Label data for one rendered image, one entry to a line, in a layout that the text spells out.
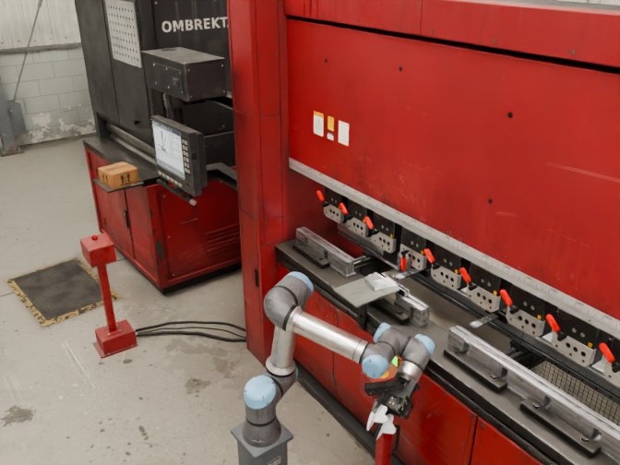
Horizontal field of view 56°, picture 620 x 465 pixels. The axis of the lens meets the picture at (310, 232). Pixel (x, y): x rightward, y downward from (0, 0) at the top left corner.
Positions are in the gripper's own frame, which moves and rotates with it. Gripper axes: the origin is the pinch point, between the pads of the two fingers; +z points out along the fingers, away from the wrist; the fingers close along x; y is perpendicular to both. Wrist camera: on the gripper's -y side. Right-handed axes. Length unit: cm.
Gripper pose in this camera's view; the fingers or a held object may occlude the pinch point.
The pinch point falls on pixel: (371, 431)
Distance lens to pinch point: 194.9
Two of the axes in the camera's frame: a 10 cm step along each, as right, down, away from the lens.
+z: -5.2, 7.5, -4.1
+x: 4.4, 6.5, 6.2
